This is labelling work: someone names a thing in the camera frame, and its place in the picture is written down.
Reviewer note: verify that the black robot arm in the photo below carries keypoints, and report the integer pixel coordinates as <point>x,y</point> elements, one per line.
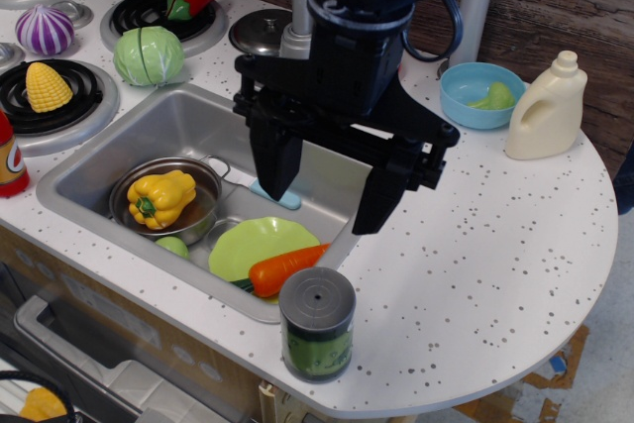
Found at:
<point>373,16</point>

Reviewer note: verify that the white support pole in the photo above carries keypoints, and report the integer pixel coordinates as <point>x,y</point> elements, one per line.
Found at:
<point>474,16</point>

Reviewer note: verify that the green toy can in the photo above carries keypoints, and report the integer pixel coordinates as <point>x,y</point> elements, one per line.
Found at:
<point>317,307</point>

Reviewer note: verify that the red toy ketchup bottle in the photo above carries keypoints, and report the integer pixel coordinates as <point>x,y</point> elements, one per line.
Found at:
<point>14,175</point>

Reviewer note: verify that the green toy cabbage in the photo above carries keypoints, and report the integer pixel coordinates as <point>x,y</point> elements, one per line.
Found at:
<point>148,56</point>

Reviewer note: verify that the metal pot lid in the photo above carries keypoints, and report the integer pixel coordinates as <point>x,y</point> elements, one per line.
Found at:
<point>260,32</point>

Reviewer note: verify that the orange toy carrot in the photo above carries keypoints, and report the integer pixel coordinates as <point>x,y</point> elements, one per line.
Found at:
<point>266,278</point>

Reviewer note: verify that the stainless steel sink basin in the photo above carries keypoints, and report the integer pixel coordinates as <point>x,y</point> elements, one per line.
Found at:
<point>186,121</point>

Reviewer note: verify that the purple toy onion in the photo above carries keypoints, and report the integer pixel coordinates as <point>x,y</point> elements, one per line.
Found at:
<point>44,30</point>

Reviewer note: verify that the front left stove burner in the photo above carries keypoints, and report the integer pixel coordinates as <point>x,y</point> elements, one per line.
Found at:
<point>93,106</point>

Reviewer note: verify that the green toy vegetable piece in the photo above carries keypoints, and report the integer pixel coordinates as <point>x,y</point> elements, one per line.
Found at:
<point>498,97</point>

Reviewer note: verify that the back right stove burner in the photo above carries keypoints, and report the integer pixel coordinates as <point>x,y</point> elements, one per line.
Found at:
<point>197,35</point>

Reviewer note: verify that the cream plastic detergent bottle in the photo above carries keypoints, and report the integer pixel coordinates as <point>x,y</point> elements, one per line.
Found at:
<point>547,118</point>

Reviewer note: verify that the grey stove knob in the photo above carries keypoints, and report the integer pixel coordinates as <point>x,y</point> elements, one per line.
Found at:
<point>11,55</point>
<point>79,14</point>

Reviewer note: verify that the small green toy ball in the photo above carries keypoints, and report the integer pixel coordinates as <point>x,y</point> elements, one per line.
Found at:
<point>174,245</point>

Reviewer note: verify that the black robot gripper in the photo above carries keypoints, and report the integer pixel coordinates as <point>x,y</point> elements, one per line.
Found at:
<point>346,98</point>

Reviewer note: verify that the light green plastic plate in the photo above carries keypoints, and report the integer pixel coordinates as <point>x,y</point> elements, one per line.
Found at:
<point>255,240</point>

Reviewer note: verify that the oven door handle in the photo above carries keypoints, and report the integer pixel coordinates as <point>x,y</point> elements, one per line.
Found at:
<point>103,381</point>

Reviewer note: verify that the light blue plastic bowl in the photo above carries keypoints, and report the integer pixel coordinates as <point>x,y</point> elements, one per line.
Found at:
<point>467,82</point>

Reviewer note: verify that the light blue sponge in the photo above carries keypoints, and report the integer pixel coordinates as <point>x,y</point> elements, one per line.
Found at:
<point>288,200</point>

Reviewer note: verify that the yellow toy corn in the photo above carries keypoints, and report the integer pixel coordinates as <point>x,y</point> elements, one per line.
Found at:
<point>46,89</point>

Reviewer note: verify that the small metal pot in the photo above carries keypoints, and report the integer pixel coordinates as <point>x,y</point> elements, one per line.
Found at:
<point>196,220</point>

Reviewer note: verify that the black wire basket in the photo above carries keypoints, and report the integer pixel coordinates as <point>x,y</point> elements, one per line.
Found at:
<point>46,402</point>

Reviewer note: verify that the yellow toy bell pepper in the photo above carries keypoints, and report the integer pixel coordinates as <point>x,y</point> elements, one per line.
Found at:
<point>157,200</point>

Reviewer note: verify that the grey toy faucet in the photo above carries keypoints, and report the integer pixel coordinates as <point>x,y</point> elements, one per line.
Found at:
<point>299,2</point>

